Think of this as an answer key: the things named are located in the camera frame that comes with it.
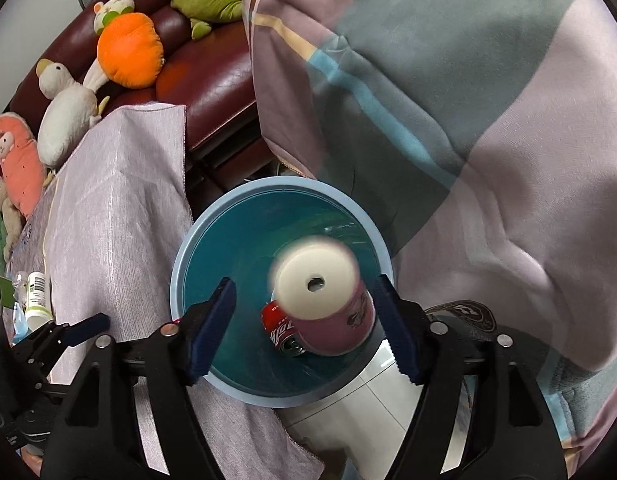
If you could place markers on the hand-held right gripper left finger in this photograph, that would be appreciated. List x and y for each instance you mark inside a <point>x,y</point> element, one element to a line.
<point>216,330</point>

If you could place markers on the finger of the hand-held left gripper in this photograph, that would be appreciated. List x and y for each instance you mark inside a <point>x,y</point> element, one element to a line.
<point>88,327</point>

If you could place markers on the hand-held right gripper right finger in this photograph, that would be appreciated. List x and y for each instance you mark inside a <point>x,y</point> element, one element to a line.
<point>398,330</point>

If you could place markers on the pink paper cup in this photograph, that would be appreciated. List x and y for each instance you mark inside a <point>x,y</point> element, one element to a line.
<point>333,330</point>

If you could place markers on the blue plastic bin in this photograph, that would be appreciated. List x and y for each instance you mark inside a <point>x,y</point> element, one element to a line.
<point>228,240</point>

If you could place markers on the white labelled bottle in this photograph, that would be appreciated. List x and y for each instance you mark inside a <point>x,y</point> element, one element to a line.
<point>37,300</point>

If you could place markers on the red soda can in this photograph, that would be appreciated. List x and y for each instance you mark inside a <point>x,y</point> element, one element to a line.
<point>276,322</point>

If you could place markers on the dark cloth with round emblem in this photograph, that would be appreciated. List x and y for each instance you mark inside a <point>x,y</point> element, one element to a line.
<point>463,312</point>

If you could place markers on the clear plastic bottle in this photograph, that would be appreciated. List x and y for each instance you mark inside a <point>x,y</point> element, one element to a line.
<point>19,285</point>

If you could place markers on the pink tablecloth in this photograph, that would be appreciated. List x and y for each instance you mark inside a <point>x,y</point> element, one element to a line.
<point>113,220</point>

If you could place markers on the small beige bear plush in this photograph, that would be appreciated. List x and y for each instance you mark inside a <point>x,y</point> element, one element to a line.
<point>11,215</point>

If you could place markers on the pink carrot plush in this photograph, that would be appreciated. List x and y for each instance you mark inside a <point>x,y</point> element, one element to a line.
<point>21,170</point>

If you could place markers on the white duck plush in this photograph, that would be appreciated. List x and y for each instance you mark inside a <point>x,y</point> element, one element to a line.
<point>63,120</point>

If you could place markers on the plaid pink grey blanket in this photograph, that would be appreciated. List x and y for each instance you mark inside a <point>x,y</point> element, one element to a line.
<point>438,85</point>

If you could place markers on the dark red leather sofa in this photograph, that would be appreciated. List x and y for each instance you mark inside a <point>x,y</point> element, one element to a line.
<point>208,75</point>

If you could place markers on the orange carrot rabbit plush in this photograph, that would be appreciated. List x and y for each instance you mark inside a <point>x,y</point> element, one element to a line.
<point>131,50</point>

